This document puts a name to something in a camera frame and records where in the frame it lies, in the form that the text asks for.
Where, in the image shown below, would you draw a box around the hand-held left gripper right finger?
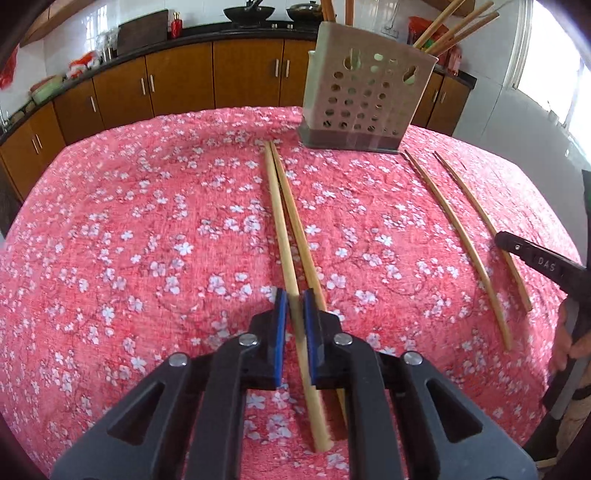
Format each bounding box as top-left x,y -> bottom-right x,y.
301,290 -> 539,480

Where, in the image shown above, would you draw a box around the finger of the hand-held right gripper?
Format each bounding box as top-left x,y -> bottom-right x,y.
495,231 -> 533,260

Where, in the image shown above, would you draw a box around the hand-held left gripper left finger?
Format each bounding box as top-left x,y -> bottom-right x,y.
51,288 -> 290,480

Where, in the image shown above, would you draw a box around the perforated plastic chopstick holder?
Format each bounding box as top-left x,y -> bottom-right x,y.
297,21 -> 440,152

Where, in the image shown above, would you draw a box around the person's right hand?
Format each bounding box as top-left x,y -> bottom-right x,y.
550,302 -> 591,371

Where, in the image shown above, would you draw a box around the red floral tablecloth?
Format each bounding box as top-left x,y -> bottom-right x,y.
0,105 -> 583,480

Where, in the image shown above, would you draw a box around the window beside condiment bottles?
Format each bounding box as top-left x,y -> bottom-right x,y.
512,0 -> 591,154

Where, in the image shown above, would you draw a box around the group of condiment bottles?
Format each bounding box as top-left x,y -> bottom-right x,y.
408,16 -> 463,77

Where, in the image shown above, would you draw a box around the wooden lower kitchen cabinets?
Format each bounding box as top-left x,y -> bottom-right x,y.
0,38 -> 472,205

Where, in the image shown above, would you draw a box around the wooden kitchen cabinets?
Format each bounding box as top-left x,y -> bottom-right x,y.
0,38 -> 472,205
20,0 -> 85,48

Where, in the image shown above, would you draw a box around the black wok with lid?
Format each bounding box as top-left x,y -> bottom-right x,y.
286,1 -> 324,22

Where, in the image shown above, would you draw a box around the black kitchen countertop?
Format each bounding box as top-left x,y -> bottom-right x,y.
0,18 -> 478,139

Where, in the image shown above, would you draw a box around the dark wooden cutting board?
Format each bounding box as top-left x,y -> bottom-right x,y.
117,8 -> 170,55

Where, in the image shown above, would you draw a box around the red and white bag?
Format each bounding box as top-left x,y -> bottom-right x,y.
65,51 -> 100,80

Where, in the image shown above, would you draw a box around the clear plastic bag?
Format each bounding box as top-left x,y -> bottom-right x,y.
96,28 -> 119,64

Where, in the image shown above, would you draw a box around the green basin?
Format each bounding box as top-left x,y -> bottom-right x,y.
30,73 -> 64,105

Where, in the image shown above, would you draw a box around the hanging red plastic bag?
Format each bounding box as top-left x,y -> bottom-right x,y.
0,45 -> 20,90

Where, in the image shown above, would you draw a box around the wooden upper kitchen cabinets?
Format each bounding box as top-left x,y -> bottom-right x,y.
20,0 -> 85,48

